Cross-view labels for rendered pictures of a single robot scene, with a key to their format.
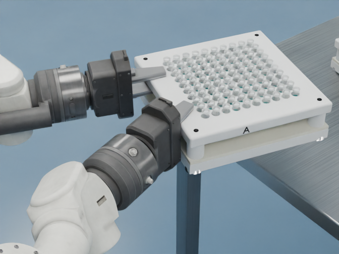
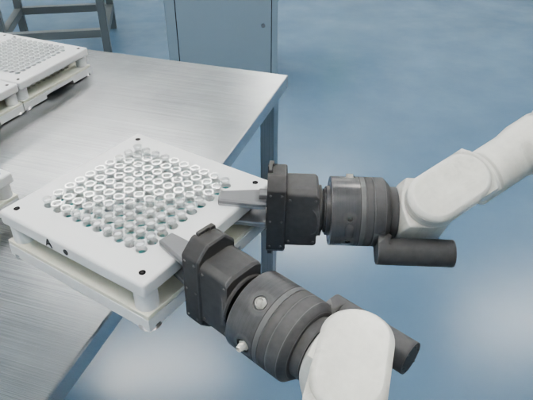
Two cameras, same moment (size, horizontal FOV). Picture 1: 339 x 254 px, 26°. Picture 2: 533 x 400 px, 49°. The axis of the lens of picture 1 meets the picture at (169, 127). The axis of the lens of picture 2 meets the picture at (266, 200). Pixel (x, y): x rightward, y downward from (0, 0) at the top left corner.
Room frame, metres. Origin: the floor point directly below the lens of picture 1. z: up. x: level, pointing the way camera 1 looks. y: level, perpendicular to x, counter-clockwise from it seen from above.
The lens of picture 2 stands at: (1.21, 0.50, 1.47)
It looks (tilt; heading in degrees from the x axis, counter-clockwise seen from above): 35 degrees down; 236
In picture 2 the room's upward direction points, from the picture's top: straight up
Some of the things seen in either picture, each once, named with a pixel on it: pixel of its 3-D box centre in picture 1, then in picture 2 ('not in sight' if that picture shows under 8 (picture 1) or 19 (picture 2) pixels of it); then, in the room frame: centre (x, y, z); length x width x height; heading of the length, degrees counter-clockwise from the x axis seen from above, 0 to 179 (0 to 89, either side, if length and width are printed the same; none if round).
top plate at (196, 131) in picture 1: (228, 83); (140, 201); (1.00, -0.10, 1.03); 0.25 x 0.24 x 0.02; 22
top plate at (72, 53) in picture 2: not in sight; (17, 59); (0.95, -1.00, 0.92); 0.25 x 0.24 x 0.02; 32
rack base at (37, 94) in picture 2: not in sight; (21, 78); (0.95, -1.00, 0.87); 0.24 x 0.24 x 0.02; 32
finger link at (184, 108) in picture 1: (177, 111); (243, 195); (0.90, -0.01, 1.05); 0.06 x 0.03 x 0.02; 144
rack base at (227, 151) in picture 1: (227, 107); (145, 230); (1.00, -0.10, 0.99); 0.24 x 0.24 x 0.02; 22
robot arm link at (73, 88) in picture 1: (93, 88); (240, 301); (0.99, 0.13, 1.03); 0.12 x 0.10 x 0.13; 104
